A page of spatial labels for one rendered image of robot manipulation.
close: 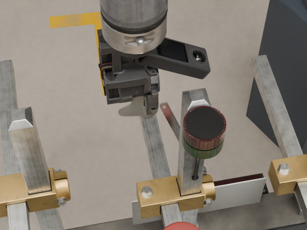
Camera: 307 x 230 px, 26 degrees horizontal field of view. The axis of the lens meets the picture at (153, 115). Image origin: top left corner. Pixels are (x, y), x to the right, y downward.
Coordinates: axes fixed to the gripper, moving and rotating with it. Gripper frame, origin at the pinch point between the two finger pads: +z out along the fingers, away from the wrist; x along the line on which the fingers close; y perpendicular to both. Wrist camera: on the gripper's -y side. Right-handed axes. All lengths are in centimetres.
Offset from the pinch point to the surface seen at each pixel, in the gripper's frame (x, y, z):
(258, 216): 8.7, -20.3, 30.6
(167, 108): -0.1, -3.0, 0.3
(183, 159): 9.3, -3.6, 1.3
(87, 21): -114, 3, 101
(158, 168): 2.8, -1.0, 14.6
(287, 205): 7.3, -26.7, 30.6
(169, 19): -108, -28, 101
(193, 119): 11.7, -4.0, -13.5
